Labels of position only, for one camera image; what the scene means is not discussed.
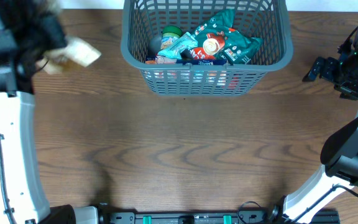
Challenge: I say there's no grey plastic lattice basket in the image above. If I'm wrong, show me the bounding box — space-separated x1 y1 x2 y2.
121 0 293 96

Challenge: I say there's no colourful tissue multipack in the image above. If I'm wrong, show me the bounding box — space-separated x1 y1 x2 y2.
143 56 229 86

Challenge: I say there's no green lid jar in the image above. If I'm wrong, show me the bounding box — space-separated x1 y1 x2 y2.
160 26 183 50

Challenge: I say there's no teal wet wipes packet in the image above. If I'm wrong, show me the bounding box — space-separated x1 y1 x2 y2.
157 32 198 59

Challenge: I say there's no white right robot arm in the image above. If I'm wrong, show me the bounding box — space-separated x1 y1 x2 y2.
270 26 358 223

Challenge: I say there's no beige brown snack pouch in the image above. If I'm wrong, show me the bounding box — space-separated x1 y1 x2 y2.
36 36 101 74

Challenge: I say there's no green coffee sachet bag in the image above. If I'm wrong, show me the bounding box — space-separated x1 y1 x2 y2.
190 9 263 64

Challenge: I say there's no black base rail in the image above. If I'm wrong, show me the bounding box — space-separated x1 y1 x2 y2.
99 210 340 224

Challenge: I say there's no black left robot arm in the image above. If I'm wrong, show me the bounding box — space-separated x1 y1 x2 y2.
0 0 101 223

